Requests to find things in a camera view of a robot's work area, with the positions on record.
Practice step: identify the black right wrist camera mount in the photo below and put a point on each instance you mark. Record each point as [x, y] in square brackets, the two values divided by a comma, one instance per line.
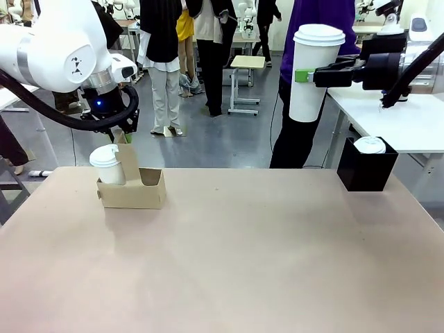
[383, 43]

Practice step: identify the short white lidded cup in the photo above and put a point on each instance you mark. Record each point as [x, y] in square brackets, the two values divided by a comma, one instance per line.
[107, 166]

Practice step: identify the person in beige trousers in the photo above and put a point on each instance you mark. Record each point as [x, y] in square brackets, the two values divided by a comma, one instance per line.
[163, 69]

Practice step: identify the small beige-top table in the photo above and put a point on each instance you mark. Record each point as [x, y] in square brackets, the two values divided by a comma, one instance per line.
[246, 62]

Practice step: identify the black square box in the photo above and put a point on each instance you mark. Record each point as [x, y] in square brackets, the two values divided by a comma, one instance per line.
[367, 170]

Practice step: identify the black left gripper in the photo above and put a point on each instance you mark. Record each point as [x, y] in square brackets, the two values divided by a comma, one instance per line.
[104, 107]

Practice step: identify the black hanging garment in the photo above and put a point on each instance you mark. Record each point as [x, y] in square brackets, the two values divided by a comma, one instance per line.
[111, 24]

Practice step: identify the person in purple sweater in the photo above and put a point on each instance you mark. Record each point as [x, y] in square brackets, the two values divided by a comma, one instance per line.
[312, 138]

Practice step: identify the person in yellow top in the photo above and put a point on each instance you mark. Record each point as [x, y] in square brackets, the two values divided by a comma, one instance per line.
[185, 31]

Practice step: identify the white side table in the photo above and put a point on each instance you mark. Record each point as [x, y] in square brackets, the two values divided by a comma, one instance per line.
[10, 97]

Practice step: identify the person in black clothes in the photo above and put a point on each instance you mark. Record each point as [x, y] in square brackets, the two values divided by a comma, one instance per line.
[265, 24]

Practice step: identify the person in black coat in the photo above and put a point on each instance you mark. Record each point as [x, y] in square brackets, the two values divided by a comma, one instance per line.
[215, 52]

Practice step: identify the person in dark brown trousers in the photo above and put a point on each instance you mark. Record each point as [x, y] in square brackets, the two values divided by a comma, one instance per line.
[12, 145]

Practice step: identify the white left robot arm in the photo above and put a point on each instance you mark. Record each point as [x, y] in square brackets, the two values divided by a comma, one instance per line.
[52, 45]

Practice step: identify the white lidded paper cup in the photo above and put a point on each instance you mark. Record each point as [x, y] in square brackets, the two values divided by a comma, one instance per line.
[371, 145]

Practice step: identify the large white table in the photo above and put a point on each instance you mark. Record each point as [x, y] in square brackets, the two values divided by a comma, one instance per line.
[374, 118]

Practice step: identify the white paper roll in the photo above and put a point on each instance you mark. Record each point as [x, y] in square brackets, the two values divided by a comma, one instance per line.
[41, 173]

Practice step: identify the brown cardboard cup carrier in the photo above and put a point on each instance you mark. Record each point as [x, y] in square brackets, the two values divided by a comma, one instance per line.
[138, 194]

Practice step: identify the tall white paper cup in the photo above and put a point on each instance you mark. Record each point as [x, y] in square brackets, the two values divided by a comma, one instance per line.
[312, 52]

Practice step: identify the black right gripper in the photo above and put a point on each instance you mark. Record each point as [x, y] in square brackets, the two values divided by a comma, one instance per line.
[381, 71]

